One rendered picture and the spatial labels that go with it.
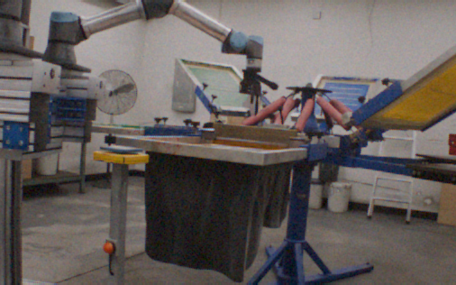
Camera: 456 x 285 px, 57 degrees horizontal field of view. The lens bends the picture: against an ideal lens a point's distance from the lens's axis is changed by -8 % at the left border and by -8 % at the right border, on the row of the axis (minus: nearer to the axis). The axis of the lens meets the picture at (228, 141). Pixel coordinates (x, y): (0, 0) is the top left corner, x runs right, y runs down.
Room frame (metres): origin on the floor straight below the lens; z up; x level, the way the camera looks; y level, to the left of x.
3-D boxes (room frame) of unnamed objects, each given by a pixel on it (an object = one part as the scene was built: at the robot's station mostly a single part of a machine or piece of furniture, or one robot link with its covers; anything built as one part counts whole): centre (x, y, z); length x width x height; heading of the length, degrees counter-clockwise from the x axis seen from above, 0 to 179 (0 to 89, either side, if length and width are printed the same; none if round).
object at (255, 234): (1.71, -0.18, 0.74); 0.46 x 0.04 x 0.42; 154
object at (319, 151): (1.95, -0.38, 0.97); 0.30 x 0.05 x 0.07; 154
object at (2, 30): (1.31, 0.75, 1.31); 0.15 x 0.15 x 0.10
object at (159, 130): (2.74, 0.42, 1.05); 1.08 x 0.61 x 0.23; 94
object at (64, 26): (1.81, 0.74, 1.42); 0.13 x 0.12 x 0.14; 8
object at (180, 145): (1.85, -0.02, 0.97); 0.79 x 0.58 x 0.04; 154
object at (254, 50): (2.05, -0.08, 1.42); 0.09 x 0.08 x 0.11; 98
